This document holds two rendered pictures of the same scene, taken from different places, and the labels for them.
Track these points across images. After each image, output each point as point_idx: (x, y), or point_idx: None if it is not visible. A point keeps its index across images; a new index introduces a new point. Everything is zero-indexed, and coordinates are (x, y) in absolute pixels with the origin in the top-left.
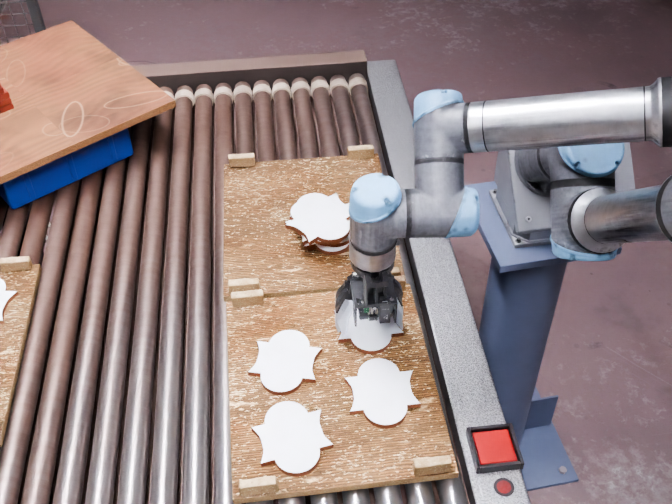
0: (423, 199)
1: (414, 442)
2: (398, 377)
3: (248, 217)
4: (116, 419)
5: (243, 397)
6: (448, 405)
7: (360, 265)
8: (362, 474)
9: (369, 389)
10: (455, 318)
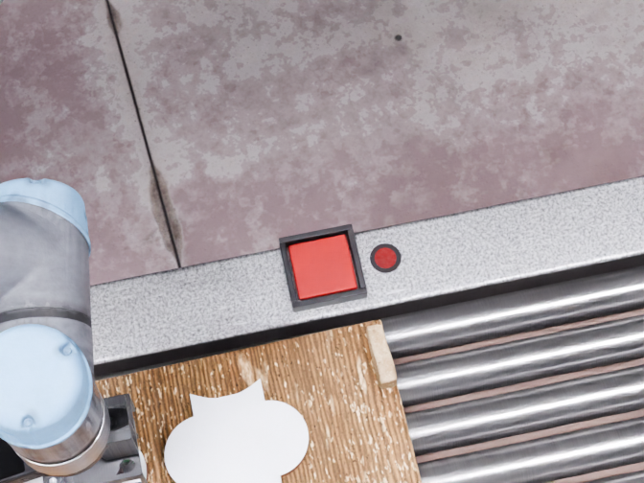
0: (40, 282)
1: (332, 388)
2: (206, 418)
3: None
4: None
5: None
6: (229, 342)
7: (102, 447)
8: (401, 470)
9: (236, 468)
10: None
